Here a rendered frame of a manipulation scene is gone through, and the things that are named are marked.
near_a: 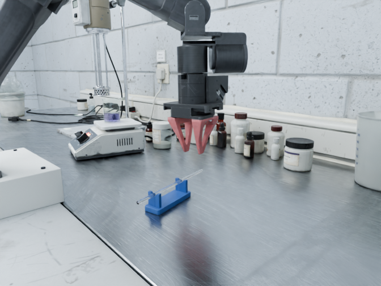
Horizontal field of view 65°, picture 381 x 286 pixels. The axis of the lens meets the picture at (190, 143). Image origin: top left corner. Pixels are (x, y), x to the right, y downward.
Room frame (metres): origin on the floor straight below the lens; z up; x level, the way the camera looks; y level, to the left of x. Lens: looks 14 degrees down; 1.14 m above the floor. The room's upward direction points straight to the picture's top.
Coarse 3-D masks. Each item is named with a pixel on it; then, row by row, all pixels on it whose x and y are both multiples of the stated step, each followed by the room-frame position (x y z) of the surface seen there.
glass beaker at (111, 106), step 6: (102, 96) 0.90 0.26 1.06; (108, 96) 0.92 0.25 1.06; (108, 102) 0.88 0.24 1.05; (114, 102) 0.88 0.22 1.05; (108, 108) 0.88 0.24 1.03; (114, 108) 0.88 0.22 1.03; (108, 114) 0.88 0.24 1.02; (114, 114) 0.88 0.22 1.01; (120, 114) 0.90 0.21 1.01; (108, 120) 0.88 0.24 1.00; (114, 120) 0.88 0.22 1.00; (120, 120) 0.90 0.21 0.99
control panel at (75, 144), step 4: (88, 132) 0.88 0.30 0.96; (92, 132) 0.86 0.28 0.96; (92, 136) 0.83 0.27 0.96; (72, 140) 0.88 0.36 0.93; (76, 140) 0.87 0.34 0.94; (88, 140) 0.81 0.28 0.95; (72, 144) 0.85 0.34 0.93; (76, 144) 0.83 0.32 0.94; (80, 144) 0.81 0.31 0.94; (76, 148) 0.80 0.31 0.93
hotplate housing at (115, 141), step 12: (96, 132) 0.84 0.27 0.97; (108, 132) 0.83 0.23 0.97; (120, 132) 0.84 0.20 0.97; (132, 132) 0.85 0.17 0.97; (144, 132) 0.88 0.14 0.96; (84, 144) 0.80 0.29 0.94; (96, 144) 0.81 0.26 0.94; (108, 144) 0.82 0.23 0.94; (120, 144) 0.84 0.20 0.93; (132, 144) 0.85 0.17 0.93; (144, 144) 0.88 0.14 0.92; (84, 156) 0.79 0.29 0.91; (96, 156) 0.81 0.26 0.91
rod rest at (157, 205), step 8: (184, 184) 0.55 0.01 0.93; (152, 192) 0.49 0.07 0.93; (176, 192) 0.55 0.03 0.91; (184, 192) 0.55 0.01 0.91; (152, 200) 0.49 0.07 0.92; (160, 200) 0.48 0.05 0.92; (168, 200) 0.51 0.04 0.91; (176, 200) 0.51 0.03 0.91; (152, 208) 0.48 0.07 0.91; (160, 208) 0.48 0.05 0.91; (168, 208) 0.49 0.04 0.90
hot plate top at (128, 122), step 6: (102, 120) 0.93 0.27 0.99; (126, 120) 0.93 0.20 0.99; (132, 120) 0.93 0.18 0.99; (102, 126) 0.83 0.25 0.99; (108, 126) 0.83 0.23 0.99; (114, 126) 0.84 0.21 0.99; (120, 126) 0.84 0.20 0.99; (126, 126) 0.85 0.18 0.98; (132, 126) 0.86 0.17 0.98; (138, 126) 0.87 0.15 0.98
